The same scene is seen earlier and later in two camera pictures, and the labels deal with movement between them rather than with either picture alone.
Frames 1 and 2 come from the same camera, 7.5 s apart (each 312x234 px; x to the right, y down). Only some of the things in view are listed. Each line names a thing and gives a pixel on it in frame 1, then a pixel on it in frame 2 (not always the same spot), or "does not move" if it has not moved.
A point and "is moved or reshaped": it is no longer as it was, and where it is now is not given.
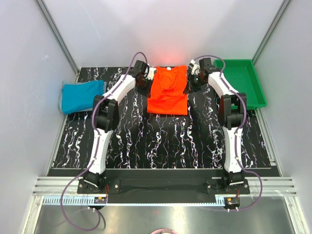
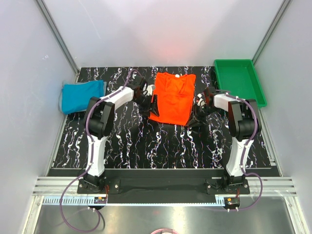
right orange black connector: (232, 201) does not move
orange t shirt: (166, 95) is moved or reshaped
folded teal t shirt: (76, 97) does not move
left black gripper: (146, 92) -> (152, 107)
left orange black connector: (100, 200) does not move
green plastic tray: (242, 75) does not move
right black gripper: (190, 87) -> (193, 120)
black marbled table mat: (144, 140) does not move
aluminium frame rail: (270, 186) does not move
